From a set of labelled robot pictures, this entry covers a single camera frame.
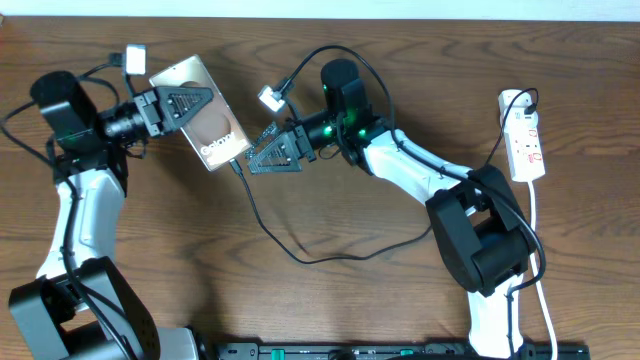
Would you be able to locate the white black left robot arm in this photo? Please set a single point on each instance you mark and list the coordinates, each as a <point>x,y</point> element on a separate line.
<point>80,306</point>

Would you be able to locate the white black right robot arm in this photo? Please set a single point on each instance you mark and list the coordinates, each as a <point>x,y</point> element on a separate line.
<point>482,236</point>

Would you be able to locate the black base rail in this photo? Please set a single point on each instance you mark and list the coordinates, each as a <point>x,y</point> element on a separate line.
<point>436,349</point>

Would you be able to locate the white power strip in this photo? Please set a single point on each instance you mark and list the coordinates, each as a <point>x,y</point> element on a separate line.
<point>523,145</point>

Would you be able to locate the white usb charger adapter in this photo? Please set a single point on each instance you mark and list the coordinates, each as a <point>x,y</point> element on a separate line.
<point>522,117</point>

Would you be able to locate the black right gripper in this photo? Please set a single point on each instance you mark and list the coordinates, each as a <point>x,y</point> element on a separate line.
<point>294,147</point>

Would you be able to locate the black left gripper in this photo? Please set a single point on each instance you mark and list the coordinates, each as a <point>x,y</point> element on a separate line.
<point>156,110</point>

